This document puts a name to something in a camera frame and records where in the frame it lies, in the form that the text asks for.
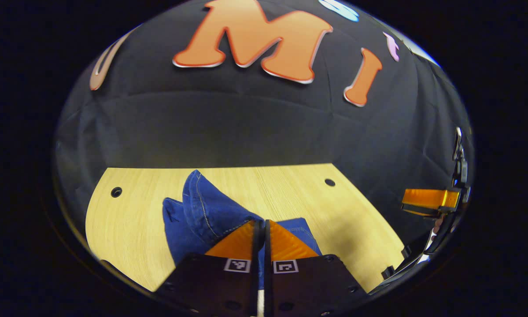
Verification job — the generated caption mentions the black backdrop cloth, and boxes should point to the black backdrop cloth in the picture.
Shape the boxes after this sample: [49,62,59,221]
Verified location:
[54,0,474,247]

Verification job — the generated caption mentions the blue denim jeans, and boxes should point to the blue denim jeans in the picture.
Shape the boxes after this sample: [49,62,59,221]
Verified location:
[162,170,323,290]

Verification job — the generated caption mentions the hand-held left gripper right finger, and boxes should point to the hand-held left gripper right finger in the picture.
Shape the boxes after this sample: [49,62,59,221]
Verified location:
[265,219,371,317]

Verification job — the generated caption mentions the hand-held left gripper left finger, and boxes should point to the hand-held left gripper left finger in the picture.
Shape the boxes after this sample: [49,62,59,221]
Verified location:
[155,219,264,317]

